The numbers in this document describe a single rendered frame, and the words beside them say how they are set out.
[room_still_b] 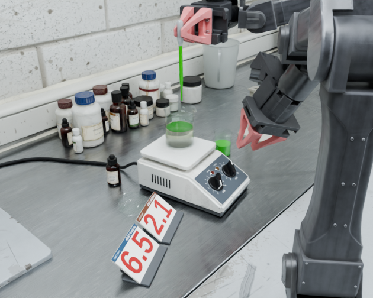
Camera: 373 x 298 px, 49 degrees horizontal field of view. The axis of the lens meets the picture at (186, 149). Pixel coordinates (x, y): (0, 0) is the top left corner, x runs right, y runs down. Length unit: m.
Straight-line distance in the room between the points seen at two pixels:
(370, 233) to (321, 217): 0.36
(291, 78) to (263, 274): 0.32
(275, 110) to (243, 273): 0.28
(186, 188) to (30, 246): 0.29
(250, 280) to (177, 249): 0.13
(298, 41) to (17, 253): 0.55
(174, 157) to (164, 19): 0.70
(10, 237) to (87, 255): 0.15
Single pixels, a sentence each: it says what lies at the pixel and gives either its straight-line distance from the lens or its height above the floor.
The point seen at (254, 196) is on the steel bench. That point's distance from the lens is 0.86.
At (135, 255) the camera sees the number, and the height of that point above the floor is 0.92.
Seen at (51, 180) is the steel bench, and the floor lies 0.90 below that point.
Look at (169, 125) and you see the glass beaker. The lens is 0.81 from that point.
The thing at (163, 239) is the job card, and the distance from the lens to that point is 0.73.
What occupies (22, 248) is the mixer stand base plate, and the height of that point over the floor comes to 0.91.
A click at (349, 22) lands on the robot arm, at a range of 0.41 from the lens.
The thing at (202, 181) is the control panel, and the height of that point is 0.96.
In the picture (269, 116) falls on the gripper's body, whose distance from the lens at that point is 0.73.
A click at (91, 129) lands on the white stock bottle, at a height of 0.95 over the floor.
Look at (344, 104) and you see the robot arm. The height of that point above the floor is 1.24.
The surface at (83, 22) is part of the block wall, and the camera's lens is 1.20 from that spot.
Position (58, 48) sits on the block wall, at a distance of 1.16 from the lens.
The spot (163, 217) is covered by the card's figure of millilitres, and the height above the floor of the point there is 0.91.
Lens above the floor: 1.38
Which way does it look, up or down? 28 degrees down
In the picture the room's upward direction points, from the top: straight up
